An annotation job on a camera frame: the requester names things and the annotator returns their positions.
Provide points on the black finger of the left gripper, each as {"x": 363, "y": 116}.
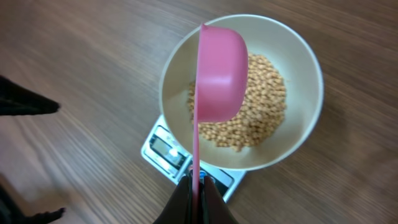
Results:
{"x": 14, "y": 210}

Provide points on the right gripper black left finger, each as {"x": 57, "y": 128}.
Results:
{"x": 178, "y": 209}

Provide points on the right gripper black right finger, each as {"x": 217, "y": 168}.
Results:
{"x": 214, "y": 209}

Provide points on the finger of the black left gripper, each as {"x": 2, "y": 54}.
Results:
{"x": 19, "y": 101}

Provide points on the pink plastic scoop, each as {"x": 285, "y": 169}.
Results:
{"x": 222, "y": 73}

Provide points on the white bowl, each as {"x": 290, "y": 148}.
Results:
{"x": 295, "y": 61}

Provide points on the white digital kitchen scale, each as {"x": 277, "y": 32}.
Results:
{"x": 162, "y": 151}

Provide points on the soybeans in bowl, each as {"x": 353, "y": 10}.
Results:
{"x": 262, "y": 111}

